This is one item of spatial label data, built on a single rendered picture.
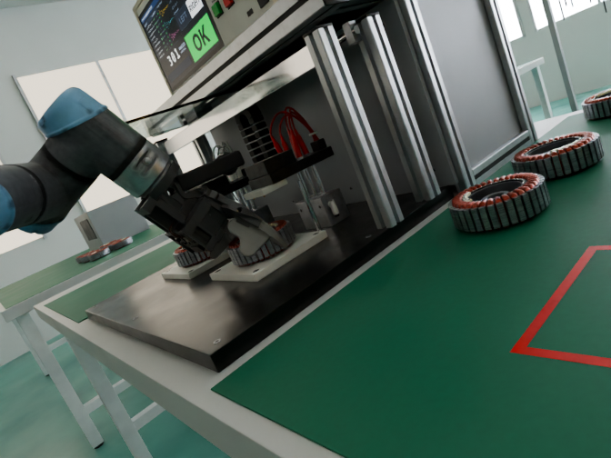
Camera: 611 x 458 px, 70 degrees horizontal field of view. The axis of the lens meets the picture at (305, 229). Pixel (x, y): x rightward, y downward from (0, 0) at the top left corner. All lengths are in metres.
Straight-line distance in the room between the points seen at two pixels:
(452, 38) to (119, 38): 5.51
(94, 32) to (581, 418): 6.00
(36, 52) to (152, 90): 1.24
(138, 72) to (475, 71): 5.40
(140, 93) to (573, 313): 5.76
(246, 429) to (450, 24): 0.70
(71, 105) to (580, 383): 0.57
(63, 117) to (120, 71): 5.36
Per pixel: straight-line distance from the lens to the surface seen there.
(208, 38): 0.89
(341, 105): 0.61
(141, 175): 0.62
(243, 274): 0.66
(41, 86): 5.71
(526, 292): 0.40
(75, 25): 6.06
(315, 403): 0.35
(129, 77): 5.97
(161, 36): 1.04
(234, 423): 0.39
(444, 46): 0.81
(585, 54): 7.11
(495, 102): 0.90
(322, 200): 0.76
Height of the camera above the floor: 0.94
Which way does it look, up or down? 11 degrees down
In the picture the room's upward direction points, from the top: 23 degrees counter-clockwise
